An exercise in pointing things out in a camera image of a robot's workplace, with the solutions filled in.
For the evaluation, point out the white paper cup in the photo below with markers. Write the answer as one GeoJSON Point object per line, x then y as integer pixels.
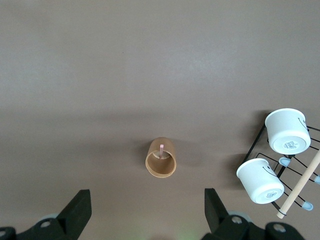
{"type": "Point", "coordinates": [255, 180]}
{"type": "Point", "coordinates": [282, 127]}

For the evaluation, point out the pink straw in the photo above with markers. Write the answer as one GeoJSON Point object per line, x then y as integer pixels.
{"type": "Point", "coordinates": [161, 150]}

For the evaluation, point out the bamboo cylinder cup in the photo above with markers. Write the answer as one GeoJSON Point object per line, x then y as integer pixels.
{"type": "Point", "coordinates": [170, 147]}

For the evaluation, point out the brown table cover mat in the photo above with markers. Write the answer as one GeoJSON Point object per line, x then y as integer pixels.
{"type": "Point", "coordinates": [125, 62]}

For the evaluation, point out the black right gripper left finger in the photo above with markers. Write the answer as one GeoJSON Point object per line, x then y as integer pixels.
{"type": "Point", "coordinates": [75, 215]}

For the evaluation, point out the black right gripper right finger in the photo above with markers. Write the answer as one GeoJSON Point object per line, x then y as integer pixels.
{"type": "Point", "coordinates": [215, 212]}

